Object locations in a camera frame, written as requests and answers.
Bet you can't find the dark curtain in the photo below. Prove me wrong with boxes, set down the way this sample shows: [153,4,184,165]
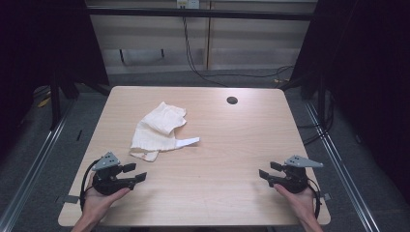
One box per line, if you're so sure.
[0,0,110,159]
[288,0,410,206]

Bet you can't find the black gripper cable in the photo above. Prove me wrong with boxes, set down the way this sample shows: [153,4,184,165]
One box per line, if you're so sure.
[307,177,323,220]
[79,159,102,212]

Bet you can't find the black stand post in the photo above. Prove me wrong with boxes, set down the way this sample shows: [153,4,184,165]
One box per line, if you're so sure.
[48,69,63,131]

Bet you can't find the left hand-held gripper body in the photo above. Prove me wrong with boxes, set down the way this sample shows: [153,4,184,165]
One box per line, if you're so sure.
[91,151,136,196]

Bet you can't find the person's left hand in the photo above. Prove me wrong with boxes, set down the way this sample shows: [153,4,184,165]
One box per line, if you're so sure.
[80,173,132,225]

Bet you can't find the black horizontal frame bar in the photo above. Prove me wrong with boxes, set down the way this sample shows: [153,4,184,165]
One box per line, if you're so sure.
[86,7,319,21]

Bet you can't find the black floor cables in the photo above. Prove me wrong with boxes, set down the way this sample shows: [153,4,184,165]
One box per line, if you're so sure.
[295,90,336,147]

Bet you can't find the black wall cable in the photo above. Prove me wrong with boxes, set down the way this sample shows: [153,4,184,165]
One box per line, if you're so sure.
[181,15,295,89]

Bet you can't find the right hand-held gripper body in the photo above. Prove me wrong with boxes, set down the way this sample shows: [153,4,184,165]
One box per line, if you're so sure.
[269,155,324,194]

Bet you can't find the white wall power outlet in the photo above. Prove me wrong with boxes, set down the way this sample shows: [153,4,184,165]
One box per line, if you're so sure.
[176,0,201,10]

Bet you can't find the yellow floor object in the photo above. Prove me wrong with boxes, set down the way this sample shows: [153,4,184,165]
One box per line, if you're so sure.
[36,96,52,109]

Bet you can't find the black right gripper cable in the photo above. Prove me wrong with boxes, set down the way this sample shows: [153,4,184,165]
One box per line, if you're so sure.
[307,177,323,220]

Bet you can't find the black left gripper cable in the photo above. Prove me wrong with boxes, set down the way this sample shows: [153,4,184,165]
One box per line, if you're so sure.
[79,159,102,212]

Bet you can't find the metal floor rail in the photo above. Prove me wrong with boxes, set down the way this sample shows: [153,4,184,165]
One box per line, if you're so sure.
[303,100,383,232]
[0,104,73,232]

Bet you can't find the person's right hand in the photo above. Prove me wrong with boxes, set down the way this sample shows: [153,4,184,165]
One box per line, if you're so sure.
[273,183,319,227]

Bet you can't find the white cloth with white label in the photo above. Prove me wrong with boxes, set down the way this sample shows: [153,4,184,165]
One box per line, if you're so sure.
[129,101,201,162]

